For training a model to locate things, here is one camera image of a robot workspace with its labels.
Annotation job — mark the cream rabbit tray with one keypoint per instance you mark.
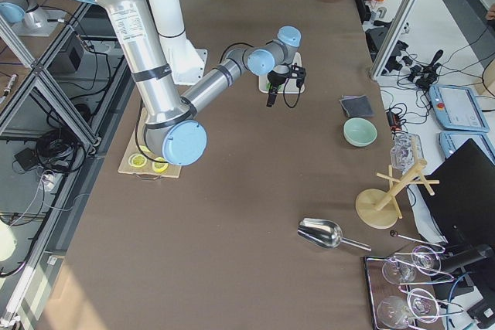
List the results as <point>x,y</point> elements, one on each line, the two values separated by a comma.
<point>289,87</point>

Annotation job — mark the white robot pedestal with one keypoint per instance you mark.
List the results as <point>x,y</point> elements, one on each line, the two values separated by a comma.
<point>187,62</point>

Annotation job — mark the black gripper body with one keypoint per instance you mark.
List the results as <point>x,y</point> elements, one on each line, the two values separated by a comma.
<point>275,79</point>

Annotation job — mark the grey folded cloth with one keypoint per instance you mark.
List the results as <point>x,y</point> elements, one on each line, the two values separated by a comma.
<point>356,106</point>

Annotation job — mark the green ceramic bowl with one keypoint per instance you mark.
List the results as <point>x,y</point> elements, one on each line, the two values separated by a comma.
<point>359,132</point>

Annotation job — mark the black glass tray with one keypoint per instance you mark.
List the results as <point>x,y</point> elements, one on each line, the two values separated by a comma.
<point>401,297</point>

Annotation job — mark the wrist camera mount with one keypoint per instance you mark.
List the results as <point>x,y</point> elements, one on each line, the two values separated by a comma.
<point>298,74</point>

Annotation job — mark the aluminium frame post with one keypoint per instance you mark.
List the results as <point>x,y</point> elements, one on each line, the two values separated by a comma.
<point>391,38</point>

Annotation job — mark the wine glass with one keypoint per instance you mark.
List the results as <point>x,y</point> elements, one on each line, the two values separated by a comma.
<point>426,260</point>

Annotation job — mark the black monitor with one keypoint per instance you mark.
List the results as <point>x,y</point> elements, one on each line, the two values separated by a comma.
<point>463,204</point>

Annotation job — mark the lemon slice half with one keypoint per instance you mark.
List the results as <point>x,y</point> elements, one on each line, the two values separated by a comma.
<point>137,160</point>
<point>159,165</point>

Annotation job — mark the wooden cup tree stand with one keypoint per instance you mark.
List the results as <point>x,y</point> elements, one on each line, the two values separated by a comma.
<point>379,209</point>

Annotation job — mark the metal scoop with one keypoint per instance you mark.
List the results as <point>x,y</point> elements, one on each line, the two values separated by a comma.
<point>326,234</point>

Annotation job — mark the wooden cutting board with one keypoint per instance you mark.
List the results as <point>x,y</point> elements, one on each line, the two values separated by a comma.
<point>146,172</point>

